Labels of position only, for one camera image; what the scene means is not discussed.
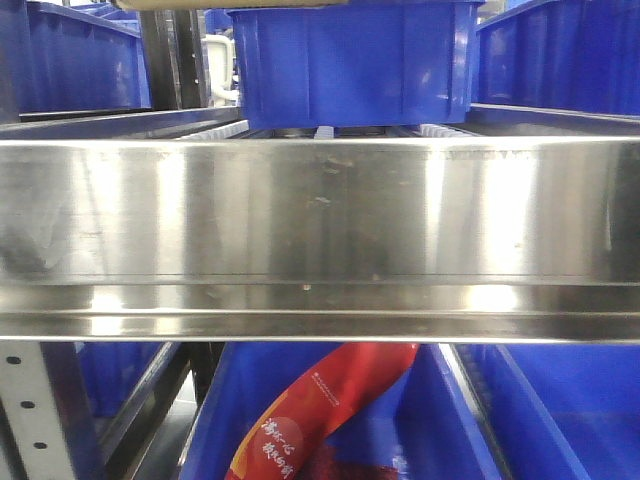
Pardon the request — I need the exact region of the plain brown cardboard box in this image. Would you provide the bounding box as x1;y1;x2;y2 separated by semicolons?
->
113;0;346;11

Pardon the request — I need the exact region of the blue bin upper middle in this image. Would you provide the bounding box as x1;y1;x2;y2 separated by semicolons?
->
229;1;480;129

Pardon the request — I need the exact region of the blue bin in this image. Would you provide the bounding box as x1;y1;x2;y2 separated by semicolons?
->
474;1;639;115
229;1;480;129
458;345;639;479
74;342;162;417
1;1;151;114
178;342;503;479

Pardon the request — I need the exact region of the blue bin lower middle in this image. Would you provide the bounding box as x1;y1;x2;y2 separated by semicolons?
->
178;342;503;479

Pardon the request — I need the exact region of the stainless steel shelf beam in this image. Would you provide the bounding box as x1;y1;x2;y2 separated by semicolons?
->
1;137;639;343

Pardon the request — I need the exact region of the white perforated shelf upright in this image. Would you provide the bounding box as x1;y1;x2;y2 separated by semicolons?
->
1;341;76;479

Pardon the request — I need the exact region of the white roller track strip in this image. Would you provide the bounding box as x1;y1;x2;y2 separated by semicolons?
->
179;120;249;141

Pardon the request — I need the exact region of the red snack bag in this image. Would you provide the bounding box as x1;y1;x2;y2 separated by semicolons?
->
225;342;418;479

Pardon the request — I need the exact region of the blue bin lower left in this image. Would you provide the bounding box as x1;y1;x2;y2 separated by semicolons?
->
74;342;162;417

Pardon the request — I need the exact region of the blue bin lower right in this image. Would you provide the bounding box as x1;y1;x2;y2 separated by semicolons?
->
458;345;639;479

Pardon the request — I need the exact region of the blue bin upper right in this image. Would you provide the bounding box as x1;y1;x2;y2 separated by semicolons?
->
474;1;639;115

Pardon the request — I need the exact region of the blue bin upper left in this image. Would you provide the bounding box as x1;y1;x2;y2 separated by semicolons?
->
1;1;151;114

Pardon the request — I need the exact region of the black shelf upright post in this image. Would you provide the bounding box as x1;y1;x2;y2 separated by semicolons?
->
138;10;209;111

